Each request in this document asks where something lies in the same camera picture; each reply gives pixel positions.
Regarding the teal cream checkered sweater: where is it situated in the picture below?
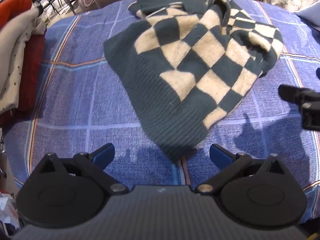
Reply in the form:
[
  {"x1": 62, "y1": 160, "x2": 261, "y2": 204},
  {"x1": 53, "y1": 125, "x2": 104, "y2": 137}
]
[{"x1": 103, "y1": 0, "x2": 284, "y2": 162}]

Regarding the light blue pillow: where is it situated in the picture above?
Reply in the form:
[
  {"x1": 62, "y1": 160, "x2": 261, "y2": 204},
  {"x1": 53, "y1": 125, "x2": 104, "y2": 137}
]
[{"x1": 295, "y1": 1, "x2": 320, "y2": 31}]

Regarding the blue plaid bed sheet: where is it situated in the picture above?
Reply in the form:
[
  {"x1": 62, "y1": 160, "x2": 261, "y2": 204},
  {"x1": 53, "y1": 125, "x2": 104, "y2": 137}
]
[{"x1": 3, "y1": 0, "x2": 319, "y2": 220}]

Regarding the red folded garment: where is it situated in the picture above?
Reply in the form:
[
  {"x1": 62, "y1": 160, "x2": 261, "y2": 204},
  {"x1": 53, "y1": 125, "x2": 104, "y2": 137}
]
[{"x1": 1, "y1": 0, "x2": 46, "y2": 127}]

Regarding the cream dotted folded garment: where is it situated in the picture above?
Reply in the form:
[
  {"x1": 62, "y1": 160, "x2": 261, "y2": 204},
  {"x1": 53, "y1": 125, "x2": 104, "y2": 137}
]
[{"x1": 1, "y1": 6, "x2": 46, "y2": 113}]

